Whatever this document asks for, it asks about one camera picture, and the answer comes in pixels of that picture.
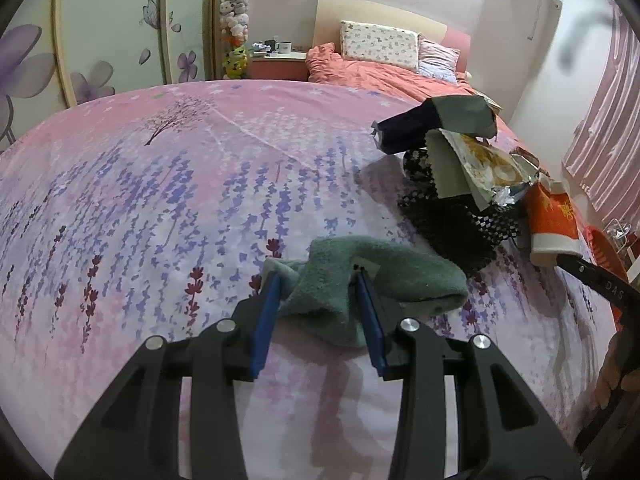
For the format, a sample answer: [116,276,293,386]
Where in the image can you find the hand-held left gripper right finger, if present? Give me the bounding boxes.
[352,264,586,480]

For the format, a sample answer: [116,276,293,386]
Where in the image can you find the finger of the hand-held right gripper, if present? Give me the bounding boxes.
[555,254,640,313]

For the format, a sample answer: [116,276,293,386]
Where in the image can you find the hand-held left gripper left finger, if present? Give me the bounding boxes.
[54,272,282,480]

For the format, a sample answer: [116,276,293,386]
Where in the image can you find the green sock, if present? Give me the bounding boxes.
[261,236,470,349]

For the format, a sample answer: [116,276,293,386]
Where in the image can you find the orange and white sock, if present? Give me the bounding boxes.
[527,181,584,267]

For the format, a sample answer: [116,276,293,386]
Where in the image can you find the black mesh bin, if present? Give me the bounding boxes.
[399,146,526,277]

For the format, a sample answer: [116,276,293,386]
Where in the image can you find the person's right hand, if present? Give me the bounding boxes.
[589,334,624,412]

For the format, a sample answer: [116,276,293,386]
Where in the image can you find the red plastic basin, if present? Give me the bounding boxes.
[584,226,629,282]

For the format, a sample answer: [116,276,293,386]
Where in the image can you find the pink striped curtain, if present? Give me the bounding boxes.
[561,9,640,222]

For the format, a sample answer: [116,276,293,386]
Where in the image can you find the pink printed blanket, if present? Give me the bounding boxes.
[0,80,621,480]

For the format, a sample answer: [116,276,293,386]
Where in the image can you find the yellow foil snack wrapper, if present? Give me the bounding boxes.
[452,132,542,209]

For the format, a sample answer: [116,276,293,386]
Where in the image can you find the pale green cloth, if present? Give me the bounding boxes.
[426,130,474,202]

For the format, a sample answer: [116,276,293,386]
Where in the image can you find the grey-green packet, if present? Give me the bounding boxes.
[431,95,497,142]

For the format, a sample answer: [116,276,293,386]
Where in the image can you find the pink nightstand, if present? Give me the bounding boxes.
[249,50,308,81]

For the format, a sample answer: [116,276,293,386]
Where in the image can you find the salmon duvet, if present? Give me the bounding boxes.
[305,42,481,100]

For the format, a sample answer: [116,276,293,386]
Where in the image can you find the striped pillow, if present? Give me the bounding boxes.
[417,35,461,84]

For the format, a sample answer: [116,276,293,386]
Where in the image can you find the floral pillow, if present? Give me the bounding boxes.
[339,20,422,72]

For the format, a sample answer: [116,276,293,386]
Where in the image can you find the beige and pink headboard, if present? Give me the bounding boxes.
[312,0,472,74]

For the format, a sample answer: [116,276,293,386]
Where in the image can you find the flower print wardrobe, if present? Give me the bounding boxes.
[0,0,222,157]

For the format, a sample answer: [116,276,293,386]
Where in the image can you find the hanging plush toy string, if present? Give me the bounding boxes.
[218,0,251,80]

